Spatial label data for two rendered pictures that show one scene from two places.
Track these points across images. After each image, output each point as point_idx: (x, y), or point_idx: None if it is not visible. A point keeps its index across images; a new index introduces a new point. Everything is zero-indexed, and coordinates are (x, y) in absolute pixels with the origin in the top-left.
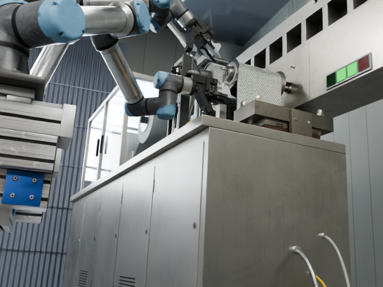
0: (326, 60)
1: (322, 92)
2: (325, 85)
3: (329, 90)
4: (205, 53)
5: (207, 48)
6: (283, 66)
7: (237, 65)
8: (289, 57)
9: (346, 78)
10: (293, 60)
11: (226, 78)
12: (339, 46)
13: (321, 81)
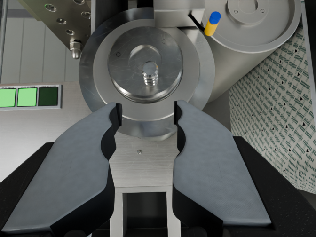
0: (58, 133)
1: (72, 84)
2: (65, 93)
3: (57, 83)
4: (197, 153)
5: (101, 172)
6: (171, 165)
7: (88, 84)
8: (154, 179)
9: (17, 88)
10: (142, 168)
11: (141, 32)
12: (28, 144)
13: (72, 102)
